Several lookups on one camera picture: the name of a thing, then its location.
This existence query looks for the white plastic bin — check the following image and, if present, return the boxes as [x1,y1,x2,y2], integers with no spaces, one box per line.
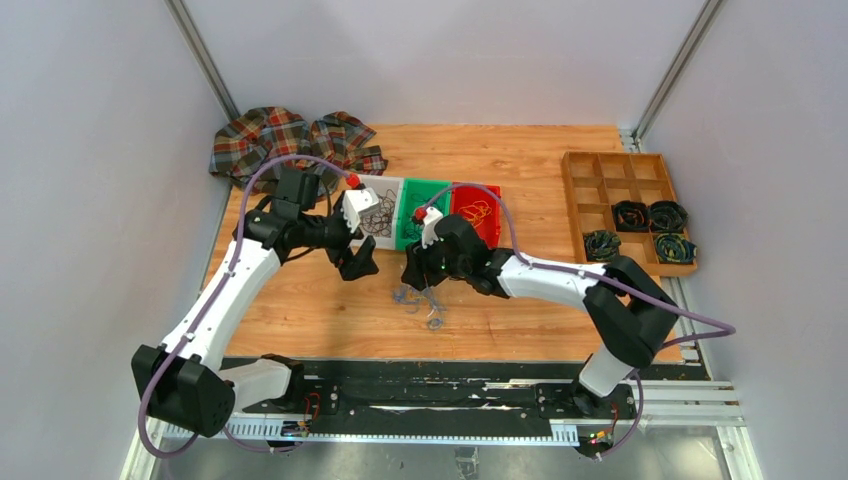
[359,175,404,250]

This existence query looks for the aluminium frame rail front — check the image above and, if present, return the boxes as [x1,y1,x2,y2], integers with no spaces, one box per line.
[119,372,763,480]

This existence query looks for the left aluminium corner post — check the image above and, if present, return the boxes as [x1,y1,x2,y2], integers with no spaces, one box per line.
[164,0,240,120]

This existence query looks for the plaid flannel shirt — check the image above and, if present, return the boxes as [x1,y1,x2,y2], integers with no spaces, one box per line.
[208,107,389,193]

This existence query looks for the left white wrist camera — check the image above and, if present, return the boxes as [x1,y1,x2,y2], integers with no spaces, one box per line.
[341,187,380,234]

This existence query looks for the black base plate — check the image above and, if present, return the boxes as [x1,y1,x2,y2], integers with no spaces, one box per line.
[218,358,639,439]

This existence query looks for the aluminium corner post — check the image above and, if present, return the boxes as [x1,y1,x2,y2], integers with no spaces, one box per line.
[164,0,240,120]
[630,0,725,150]

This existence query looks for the yellow thin cable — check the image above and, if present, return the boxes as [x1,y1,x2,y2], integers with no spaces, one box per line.
[457,201,495,230]

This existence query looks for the wooden compartment tray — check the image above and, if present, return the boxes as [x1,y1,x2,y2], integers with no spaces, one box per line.
[561,152,698,277]

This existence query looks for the right aluminium corner post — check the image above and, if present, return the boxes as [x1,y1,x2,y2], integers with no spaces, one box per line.
[630,0,725,150]

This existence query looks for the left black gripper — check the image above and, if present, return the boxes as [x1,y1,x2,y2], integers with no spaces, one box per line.
[300,199,380,279]

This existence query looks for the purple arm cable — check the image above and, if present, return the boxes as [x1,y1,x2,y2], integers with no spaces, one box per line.
[137,154,362,460]
[414,182,737,461]

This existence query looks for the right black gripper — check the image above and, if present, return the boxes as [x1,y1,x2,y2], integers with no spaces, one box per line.
[402,232,469,292]

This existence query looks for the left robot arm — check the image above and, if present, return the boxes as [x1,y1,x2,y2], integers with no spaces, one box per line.
[131,169,380,438]

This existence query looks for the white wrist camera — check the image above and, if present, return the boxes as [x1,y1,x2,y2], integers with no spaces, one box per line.
[414,206,444,249]
[341,187,380,234]

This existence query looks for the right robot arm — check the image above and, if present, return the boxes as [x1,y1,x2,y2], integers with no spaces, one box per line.
[401,214,678,417]

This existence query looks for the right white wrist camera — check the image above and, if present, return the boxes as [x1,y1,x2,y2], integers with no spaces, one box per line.
[414,206,444,249]

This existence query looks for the green plastic bin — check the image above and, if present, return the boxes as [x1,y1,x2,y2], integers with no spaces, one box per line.
[395,178,449,251]

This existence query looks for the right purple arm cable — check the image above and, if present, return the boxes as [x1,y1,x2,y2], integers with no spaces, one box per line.
[414,182,737,461]

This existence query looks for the red plastic bin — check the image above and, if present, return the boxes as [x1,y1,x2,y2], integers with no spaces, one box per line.
[450,187,501,248]

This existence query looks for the cable ball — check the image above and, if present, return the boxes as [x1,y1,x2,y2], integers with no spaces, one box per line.
[391,285,447,331]

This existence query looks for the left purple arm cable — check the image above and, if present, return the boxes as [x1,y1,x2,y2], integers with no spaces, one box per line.
[137,154,362,460]

